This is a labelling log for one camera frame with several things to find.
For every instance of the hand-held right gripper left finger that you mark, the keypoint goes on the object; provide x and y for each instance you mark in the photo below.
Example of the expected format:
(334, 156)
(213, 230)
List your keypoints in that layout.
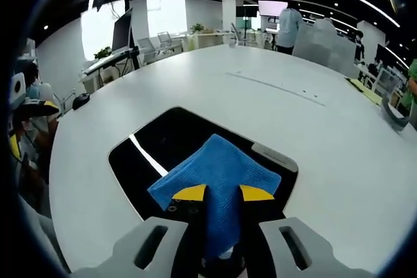
(182, 209)

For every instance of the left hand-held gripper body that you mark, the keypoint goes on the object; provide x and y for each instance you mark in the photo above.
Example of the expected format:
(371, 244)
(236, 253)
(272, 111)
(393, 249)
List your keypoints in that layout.
(19, 95)

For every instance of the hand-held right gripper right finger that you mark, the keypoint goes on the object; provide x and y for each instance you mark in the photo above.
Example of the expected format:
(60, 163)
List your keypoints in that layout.
(260, 208)

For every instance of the blue cleaning cloth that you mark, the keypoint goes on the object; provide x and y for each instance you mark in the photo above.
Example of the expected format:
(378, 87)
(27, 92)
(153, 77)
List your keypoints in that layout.
(221, 167)

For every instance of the black rounded object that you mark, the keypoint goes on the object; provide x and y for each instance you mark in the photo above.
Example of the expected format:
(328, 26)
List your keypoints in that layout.
(81, 100)

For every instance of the white side desk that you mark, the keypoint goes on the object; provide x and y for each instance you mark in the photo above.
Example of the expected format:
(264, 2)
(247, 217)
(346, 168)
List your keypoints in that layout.
(107, 60)

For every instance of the green potted plant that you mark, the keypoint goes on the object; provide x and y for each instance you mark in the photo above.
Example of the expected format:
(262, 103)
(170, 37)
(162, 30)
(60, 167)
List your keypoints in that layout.
(102, 52)
(197, 28)

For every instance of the yellow paper sheet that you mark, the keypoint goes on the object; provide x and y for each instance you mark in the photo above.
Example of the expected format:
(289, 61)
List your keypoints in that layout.
(361, 89)

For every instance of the grey curved chair headrest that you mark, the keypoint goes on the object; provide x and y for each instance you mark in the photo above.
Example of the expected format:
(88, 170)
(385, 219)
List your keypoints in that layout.
(392, 118)

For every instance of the small clear bottle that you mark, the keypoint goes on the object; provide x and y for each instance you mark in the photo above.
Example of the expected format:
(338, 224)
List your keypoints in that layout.
(232, 43)

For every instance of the grey mesh chair back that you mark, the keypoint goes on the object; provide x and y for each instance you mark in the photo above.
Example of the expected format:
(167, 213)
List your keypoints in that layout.
(325, 50)

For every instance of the beige low cabinet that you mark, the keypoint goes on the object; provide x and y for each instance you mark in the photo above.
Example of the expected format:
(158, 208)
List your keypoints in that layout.
(208, 40)

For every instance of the black desktop monitor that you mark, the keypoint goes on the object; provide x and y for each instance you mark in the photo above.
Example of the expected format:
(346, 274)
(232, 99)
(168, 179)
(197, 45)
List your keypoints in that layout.
(382, 53)

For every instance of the small black monitor on stand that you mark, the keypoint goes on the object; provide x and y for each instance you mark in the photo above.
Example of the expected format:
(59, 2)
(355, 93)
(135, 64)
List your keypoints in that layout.
(244, 11)

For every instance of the bright wall display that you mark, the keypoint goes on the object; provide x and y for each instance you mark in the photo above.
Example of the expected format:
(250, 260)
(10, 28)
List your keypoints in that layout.
(270, 8)

